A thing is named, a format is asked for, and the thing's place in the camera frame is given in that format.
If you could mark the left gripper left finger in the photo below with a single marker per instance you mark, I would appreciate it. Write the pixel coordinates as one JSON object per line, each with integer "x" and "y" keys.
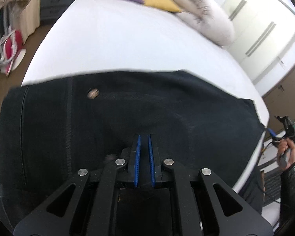
{"x": 75, "y": 208}

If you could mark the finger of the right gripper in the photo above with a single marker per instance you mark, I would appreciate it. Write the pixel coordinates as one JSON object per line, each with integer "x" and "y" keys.
{"x": 272, "y": 133}

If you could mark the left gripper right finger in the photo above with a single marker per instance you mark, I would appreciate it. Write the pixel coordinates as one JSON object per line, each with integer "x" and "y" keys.
{"x": 204, "y": 206}

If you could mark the black denim pants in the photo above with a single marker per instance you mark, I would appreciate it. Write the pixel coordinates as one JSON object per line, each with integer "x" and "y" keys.
{"x": 127, "y": 127}

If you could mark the person's right hand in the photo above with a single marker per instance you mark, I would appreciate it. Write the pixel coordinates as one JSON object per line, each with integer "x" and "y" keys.
{"x": 286, "y": 153}

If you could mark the black leather jacket sleeve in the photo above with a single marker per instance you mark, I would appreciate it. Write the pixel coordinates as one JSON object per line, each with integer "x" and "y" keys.
{"x": 287, "y": 192}

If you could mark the white wardrobe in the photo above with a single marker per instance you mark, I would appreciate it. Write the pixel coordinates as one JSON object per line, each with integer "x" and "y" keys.
{"x": 263, "y": 29}

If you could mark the rolled white duvet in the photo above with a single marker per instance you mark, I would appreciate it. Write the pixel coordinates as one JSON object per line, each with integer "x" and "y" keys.
{"x": 209, "y": 19}

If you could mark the red and white heater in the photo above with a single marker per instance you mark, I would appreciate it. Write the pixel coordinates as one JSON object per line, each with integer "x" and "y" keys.
{"x": 12, "y": 51}

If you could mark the yellow patterned pillow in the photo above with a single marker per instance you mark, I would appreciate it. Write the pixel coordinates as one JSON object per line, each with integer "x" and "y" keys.
{"x": 165, "y": 5}

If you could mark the bed with white sheet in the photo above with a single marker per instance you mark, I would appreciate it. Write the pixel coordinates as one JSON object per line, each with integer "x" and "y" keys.
{"x": 110, "y": 44}

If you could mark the beige curtain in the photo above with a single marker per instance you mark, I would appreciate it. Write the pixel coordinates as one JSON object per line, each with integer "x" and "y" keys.
{"x": 30, "y": 19}

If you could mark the dark grey nightstand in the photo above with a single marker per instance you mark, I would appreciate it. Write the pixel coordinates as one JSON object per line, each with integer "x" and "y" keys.
{"x": 53, "y": 9}

